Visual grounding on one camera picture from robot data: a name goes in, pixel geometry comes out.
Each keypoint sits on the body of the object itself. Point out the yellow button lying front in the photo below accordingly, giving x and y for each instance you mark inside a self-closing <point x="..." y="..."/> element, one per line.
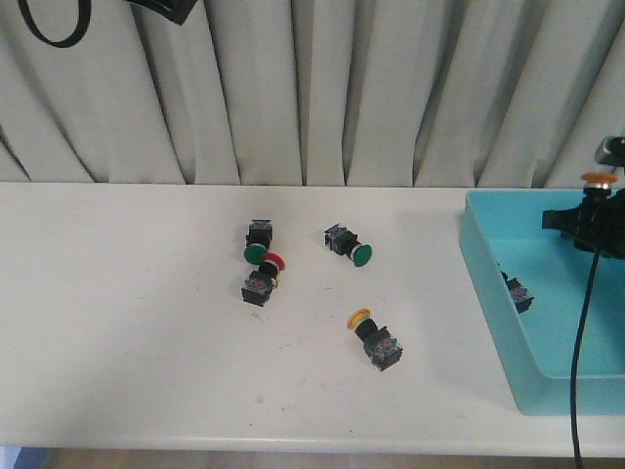
<point x="379" y="345"/>

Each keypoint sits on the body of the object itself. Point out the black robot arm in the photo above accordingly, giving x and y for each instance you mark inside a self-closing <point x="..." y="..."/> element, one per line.
<point x="175" y="11"/>

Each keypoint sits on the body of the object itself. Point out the teal plastic box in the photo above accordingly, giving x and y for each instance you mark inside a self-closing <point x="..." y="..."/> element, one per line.
<point x="501" y="229"/>

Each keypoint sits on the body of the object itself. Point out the yellow button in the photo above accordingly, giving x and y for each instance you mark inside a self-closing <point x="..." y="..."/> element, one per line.
<point x="379" y="345"/>
<point x="597" y="186"/>

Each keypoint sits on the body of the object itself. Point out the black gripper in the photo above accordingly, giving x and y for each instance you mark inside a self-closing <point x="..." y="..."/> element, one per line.
<point x="595" y="227"/>

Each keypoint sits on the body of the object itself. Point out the red button lying sideways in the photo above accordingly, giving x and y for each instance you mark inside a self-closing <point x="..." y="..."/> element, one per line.
<point x="260" y="284"/>

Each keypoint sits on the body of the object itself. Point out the green button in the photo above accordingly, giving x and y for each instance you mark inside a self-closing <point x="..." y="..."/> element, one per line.
<point x="258" y="240"/>
<point x="343" y="242"/>

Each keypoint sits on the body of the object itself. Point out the green button rear left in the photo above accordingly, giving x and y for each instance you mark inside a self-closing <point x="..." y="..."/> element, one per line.
<point x="258" y="240"/>

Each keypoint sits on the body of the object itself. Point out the red button front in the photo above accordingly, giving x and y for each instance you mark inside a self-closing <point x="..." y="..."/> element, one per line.
<point x="519" y="293"/>

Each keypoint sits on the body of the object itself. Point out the green button rear right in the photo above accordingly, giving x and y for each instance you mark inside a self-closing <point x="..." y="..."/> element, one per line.
<point x="343" y="242"/>

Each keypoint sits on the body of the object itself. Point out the grey pleated curtain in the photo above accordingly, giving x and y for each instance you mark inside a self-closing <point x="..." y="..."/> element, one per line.
<point x="476" y="94"/>

